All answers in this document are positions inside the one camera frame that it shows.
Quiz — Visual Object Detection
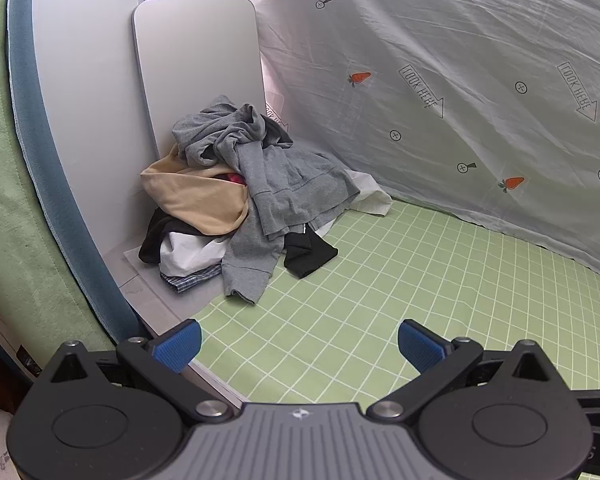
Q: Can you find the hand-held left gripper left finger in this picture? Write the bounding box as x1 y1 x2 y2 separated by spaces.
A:
35 318 237 423

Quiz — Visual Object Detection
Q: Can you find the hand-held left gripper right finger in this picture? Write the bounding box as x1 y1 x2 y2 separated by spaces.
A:
366 318 570 423

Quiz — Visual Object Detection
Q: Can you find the grey zip hoodie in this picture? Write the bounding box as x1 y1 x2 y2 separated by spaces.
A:
222 105 363 305

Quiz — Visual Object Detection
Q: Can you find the blue plaid cloth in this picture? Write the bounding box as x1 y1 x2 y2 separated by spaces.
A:
160 265 225 294

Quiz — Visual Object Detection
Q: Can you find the green grid mat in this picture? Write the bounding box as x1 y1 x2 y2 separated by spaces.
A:
187 195 600 406

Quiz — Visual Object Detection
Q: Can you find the black garment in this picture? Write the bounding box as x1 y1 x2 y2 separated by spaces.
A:
283 231 339 279
139 207 181 266

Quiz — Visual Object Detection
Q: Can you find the beige garment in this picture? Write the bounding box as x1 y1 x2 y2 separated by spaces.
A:
140 142 251 237

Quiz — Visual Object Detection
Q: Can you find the grey shirt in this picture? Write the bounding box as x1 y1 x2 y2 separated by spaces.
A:
171 94 270 167

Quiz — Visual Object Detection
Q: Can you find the green blue-edged cloth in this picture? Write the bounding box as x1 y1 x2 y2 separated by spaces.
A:
0 0 142 361

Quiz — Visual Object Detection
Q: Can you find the white rounded board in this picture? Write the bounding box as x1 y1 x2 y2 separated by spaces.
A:
132 0 269 161

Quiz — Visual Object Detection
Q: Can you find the carrot printed sheet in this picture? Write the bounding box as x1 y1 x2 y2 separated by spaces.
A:
150 0 600 286

